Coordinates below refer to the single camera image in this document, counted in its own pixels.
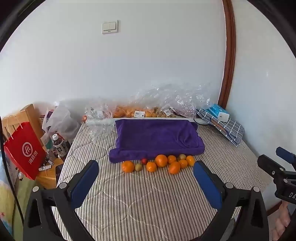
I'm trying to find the person's right hand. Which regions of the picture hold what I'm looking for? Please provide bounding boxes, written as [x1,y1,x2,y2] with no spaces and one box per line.
[272,201,292,241]

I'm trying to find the wooden bedside table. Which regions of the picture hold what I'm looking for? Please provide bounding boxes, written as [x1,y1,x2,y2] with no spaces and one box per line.
[9,104,67,189]

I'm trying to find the small white box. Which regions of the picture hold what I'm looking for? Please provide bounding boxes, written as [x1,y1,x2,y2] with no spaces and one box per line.
[217,111,231,122]

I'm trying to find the striped bed quilt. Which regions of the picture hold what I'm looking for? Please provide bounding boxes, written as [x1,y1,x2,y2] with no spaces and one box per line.
[51,118,273,241]

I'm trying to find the sleeve of clear plastic cups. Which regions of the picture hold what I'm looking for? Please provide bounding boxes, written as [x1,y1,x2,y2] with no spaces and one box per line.
[87,118,115,127]

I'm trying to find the dark smartphone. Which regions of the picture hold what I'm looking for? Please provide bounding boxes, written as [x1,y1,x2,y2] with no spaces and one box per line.
[55,163,65,183]

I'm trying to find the blue plaid cloth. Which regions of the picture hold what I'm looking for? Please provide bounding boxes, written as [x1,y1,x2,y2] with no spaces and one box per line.
[196,107,245,146]

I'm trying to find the small crumpled clear plastic bag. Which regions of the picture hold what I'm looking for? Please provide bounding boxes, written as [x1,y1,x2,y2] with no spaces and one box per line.
[84,101,116,141]

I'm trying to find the white plastic bag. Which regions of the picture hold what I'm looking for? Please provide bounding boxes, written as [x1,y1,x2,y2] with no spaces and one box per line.
[42,101,80,144]

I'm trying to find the clear bag of oranges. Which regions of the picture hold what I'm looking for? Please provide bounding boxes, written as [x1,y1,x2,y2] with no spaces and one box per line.
[113,104,160,118]

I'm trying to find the green patterned blanket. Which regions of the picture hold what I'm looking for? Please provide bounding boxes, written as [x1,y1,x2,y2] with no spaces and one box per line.
[0,176,35,241]

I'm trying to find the brown wooden door frame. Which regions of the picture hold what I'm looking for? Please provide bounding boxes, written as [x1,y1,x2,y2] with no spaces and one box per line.
[217,0,236,109]

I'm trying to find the purple towel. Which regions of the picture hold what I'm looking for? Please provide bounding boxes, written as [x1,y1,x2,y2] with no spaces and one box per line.
[109,118,206,164]

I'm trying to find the blue tissue packet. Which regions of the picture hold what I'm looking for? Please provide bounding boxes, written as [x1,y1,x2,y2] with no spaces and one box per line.
[207,104,226,116]

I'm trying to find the clear bag of brown nuts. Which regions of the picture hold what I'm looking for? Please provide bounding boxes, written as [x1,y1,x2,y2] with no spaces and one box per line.
[157,107,177,118]

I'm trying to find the large orange mandarin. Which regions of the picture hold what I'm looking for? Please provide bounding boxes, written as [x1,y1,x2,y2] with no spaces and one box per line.
[155,154,168,168]

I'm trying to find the large crumpled clear plastic bag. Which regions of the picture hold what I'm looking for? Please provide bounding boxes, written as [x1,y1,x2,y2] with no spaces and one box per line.
[129,82,211,118]

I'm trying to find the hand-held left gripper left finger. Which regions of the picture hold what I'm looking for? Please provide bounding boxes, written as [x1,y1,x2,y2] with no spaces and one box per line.
[23,160,100,241]

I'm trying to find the red paper bag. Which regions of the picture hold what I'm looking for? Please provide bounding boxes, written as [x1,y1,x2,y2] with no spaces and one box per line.
[3,122,47,181]

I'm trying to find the white wall switch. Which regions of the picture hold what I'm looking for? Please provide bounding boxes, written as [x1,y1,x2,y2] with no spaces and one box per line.
[102,20,118,34]

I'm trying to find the water bottle with black label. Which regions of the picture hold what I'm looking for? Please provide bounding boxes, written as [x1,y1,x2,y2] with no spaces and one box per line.
[51,134,70,161]

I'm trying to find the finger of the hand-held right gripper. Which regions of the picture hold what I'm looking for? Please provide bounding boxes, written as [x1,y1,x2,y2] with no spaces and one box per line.
[276,147,296,163]
[257,155,287,178]

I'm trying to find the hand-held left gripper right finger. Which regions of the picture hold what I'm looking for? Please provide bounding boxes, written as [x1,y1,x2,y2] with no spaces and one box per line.
[193,160,270,241]

